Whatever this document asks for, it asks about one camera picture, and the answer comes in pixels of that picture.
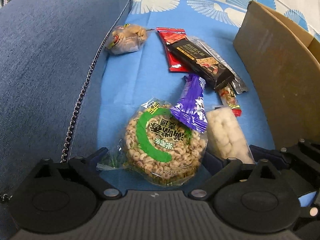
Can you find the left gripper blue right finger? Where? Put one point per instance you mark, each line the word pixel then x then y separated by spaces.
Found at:
pixel 212 163

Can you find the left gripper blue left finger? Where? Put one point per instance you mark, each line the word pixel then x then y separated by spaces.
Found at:
pixel 95 158

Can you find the white rice cracker pack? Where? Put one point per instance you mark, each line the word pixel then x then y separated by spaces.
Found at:
pixel 225 137

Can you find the purple milk candy bar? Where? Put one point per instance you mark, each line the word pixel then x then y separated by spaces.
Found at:
pixel 189 109

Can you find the small red yellow candy bar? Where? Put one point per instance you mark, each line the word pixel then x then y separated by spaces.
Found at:
pixel 228 98

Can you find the silver foil stick packet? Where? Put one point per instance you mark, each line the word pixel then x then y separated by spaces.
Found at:
pixel 237 83

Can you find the black chocolate bar packet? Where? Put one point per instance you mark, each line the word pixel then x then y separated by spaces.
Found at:
pixel 203 64

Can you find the red spicy strip packet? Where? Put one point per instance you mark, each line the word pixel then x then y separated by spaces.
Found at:
pixel 170 36

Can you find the clear bag of peanuts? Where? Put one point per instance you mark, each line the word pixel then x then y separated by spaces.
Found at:
pixel 127 38

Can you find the brown cardboard box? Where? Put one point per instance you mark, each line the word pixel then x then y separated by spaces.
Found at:
pixel 282 59

